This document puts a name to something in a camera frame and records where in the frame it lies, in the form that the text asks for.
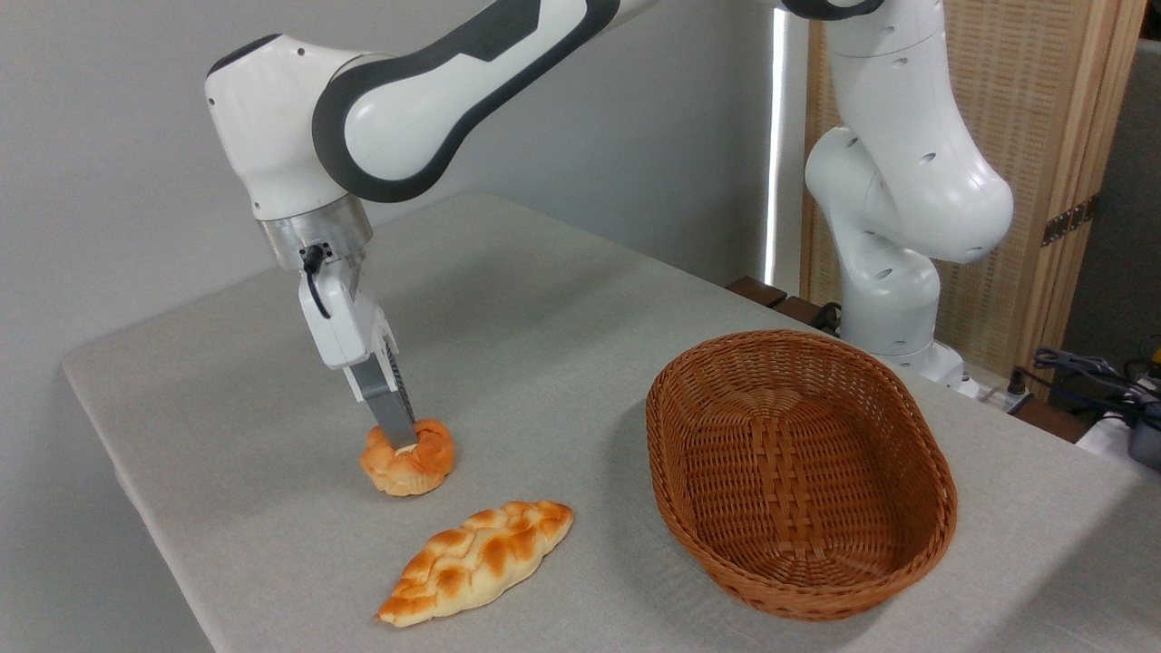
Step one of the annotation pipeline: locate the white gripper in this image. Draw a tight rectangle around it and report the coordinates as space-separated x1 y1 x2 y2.
299 249 420 452

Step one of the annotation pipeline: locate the brown oval wicker basket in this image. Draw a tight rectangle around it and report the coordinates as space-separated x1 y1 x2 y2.
646 329 959 622

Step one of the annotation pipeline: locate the dark brown wooden block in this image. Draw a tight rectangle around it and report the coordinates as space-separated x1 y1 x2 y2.
771 297 840 332
726 277 788 309

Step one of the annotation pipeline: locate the metal screen hinge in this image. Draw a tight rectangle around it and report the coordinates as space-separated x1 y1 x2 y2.
1041 193 1100 248

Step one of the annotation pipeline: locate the blue cable bundle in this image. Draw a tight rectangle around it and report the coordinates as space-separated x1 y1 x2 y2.
1032 347 1161 427

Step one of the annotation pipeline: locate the round golden bread bun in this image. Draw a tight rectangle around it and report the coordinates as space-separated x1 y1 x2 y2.
359 418 456 497

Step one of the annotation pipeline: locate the grey tablecloth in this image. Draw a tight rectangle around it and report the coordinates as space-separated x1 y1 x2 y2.
62 190 1161 653

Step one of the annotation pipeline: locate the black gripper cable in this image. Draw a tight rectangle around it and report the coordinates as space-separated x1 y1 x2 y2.
301 243 332 320

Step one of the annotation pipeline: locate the long braided bread loaf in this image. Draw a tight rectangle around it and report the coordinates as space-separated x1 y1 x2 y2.
377 500 575 629

